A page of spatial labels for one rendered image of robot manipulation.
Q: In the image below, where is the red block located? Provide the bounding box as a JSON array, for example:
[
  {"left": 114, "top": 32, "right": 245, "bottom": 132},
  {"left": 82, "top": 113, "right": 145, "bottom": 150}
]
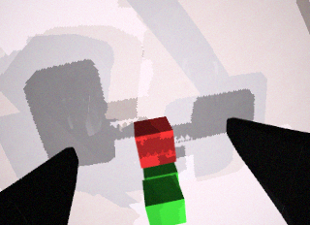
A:
[{"left": 135, "top": 116, "right": 177, "bottom": 168}]

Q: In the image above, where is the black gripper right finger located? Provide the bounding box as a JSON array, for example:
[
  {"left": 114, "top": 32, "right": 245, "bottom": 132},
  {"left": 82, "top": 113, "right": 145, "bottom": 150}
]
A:
[{"left": 226, "top": 117, "right": 310, "bottom": 225}]

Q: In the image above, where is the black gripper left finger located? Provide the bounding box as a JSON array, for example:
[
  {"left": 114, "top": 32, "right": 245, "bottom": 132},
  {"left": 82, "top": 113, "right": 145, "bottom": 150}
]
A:
[{"left": 0, "top": 146, "right": 78, "bottom": 225}]

